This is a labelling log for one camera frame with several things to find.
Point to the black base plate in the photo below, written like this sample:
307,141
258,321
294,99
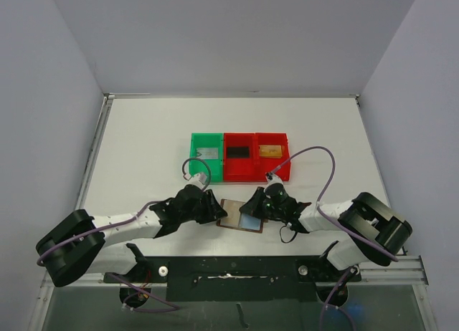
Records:
235,278

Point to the green plastic bin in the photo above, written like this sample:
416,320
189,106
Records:
209,140

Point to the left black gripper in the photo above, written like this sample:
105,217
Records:
216,212

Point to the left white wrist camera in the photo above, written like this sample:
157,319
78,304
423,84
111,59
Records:
199,180

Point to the black card in red bin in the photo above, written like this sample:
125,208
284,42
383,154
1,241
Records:
238,152

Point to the brown leather card holder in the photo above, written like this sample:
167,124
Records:
248,223

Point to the right red plastic bin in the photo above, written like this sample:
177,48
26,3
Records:
265,165

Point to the middle red plastic bin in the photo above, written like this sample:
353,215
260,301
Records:
239,169

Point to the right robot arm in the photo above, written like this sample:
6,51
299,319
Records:
375,232

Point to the red plastic bin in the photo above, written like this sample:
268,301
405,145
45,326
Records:
239,169
265,165

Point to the silver card in green bin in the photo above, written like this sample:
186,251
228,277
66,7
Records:
207,153

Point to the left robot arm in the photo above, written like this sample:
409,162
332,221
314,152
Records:
75,246

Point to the gold card with grey stripe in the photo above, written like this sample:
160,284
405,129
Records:
271,151

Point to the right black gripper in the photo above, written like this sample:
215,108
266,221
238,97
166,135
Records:
258,201

